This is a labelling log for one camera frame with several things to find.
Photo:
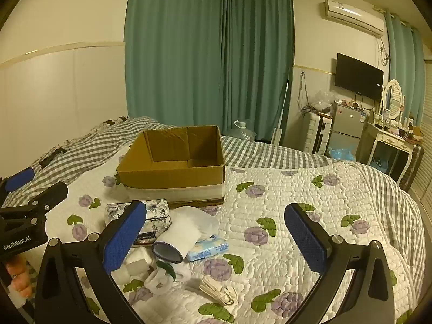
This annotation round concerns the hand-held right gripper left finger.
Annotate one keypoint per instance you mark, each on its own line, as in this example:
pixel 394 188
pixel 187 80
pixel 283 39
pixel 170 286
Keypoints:
pixel 126 238

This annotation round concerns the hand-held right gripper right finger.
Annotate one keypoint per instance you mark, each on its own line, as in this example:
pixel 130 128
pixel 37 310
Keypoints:
pixel 305 239

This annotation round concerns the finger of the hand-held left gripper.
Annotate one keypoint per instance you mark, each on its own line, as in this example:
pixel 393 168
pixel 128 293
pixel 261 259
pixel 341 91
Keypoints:
pixel 50 194
pixel 21 179

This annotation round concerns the floral tissue pack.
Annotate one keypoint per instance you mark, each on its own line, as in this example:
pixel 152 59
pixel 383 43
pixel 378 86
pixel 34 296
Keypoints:
pixel 157 209

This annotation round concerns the white cloth blue trim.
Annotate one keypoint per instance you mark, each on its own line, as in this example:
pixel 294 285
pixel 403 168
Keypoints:
pixel 179 239

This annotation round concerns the brown cardboard box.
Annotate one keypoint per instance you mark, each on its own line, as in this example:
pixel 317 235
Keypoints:
pixel 168 179

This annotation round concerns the blue tissue packet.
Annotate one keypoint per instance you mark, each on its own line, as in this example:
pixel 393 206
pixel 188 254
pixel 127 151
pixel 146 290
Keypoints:
pixel 207 248

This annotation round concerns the person's left hand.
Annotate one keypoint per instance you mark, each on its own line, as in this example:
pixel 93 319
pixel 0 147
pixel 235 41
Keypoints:
pixel 17 273

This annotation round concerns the dark small packet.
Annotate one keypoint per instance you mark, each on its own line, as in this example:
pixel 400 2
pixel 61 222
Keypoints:
pixel 145 237

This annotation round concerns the black object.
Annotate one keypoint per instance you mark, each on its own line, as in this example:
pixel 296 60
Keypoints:
pixel 52 157

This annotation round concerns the grey gingham blanket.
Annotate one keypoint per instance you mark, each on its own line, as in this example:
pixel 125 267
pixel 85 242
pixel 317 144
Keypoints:
pixel 270 155

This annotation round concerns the blue plastic bag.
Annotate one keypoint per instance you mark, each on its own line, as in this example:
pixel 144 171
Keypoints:
pixel 342 153

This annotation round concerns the white mop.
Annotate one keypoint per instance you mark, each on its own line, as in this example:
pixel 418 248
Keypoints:
pixel 278 135

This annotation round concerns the silver small fridge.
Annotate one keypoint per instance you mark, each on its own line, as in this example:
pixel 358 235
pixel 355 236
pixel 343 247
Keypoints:
pixel 347 125

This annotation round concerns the clear water jug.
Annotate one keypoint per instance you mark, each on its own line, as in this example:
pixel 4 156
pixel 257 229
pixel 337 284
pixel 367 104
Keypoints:
pixel 241 130

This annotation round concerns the white vanity table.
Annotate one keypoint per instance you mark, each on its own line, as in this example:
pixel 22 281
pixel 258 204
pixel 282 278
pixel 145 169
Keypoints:
pixel 395 138

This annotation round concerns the clear plastic bag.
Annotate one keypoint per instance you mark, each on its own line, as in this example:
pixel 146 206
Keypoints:
pixel 320 99

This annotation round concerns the oval white mirror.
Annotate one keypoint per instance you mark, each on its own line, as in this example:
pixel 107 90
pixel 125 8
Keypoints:
pixel 393 98

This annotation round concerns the wide green curtain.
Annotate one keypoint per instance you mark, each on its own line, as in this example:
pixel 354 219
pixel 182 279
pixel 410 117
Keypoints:
pixel 172 50

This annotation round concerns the green corner curtain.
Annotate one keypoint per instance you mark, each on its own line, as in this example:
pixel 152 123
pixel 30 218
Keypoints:
pixel 256 57

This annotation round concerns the green window curtain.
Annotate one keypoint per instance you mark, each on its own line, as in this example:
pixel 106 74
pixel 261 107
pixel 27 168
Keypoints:
pixel 403 57

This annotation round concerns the white air conditioner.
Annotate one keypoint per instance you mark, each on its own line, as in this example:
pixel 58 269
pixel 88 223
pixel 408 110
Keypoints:
pixel 354 15

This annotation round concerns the black wall television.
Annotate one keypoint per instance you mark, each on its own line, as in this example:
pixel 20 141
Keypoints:
pixel 357 76

